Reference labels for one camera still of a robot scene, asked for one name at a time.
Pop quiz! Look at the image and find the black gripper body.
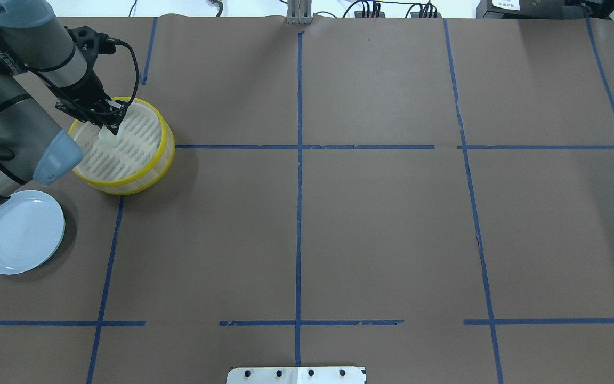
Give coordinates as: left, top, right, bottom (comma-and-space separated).
54, 75, 109, 124

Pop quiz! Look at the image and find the white steamed bun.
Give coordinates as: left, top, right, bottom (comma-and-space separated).
97, 128, 118, 146

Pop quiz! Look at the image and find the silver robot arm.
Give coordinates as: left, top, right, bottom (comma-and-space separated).
0, 1, 134, 207

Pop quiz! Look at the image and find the yellow bamboo steamer basket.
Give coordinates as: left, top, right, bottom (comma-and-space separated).
69, 98, 175, 195

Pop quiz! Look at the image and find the light blue plate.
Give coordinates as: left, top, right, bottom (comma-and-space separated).
0, 190, 66, 275

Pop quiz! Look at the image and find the aluminium frame post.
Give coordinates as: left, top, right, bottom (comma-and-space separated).
285, 0, 313, 25

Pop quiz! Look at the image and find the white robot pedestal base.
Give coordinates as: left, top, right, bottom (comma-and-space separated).
226, 366, 367, 383

